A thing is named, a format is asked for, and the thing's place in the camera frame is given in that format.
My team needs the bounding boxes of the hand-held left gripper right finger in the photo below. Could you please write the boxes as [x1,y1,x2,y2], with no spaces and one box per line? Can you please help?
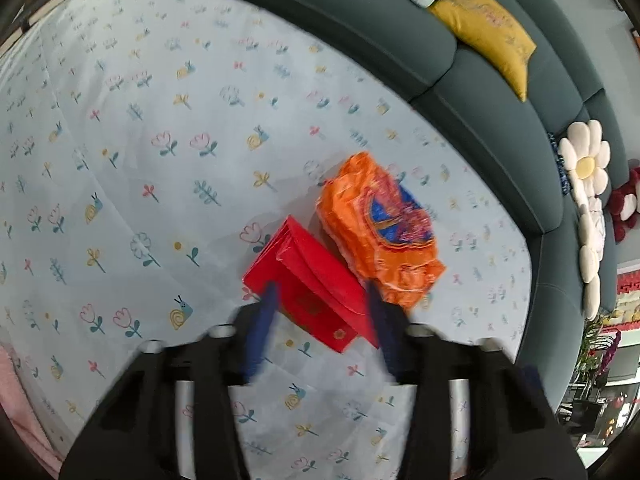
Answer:
[367,285,588,480]

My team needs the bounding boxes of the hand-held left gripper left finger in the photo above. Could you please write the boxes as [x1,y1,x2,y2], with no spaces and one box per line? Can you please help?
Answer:
[59,282,279,480]

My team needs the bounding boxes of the red paper envelope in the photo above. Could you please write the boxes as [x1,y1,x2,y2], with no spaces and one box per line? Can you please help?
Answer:
[242,215,381,353]

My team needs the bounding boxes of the orange snack bag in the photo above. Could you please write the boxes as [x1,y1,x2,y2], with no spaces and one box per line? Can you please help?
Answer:
[316,151,447,311]

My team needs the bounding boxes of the potted flower plant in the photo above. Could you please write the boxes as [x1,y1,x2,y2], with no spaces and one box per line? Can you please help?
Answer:
[575,310,626,401]

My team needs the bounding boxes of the white flower cushion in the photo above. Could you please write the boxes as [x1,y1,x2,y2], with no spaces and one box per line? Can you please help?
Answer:
[577,197,607,321]
[557,120,612,208]

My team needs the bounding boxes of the blue patterned cloth strip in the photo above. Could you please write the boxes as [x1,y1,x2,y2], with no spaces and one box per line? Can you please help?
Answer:
[547,132,573,196]

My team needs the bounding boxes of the teal corner sofa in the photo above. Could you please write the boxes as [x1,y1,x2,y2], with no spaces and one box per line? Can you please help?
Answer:
[112,0,640,411]

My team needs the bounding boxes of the person's pink trousers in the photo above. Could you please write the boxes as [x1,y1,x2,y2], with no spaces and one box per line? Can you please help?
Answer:
[0,345,63,480]

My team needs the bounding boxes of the floral printed tablecloth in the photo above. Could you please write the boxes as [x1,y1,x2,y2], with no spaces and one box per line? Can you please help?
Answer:
[0,0,543,480]

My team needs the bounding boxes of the dark red teddy bear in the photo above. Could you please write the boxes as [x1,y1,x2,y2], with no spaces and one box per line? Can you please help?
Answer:
[607,160,640,243]

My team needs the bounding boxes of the yellow embroidered pillow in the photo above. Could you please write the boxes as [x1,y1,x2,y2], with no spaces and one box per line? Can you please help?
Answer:
[429,0,537,102]

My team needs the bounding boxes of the dark book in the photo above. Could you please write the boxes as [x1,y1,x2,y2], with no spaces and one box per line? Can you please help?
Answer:
[22,0,76,28]

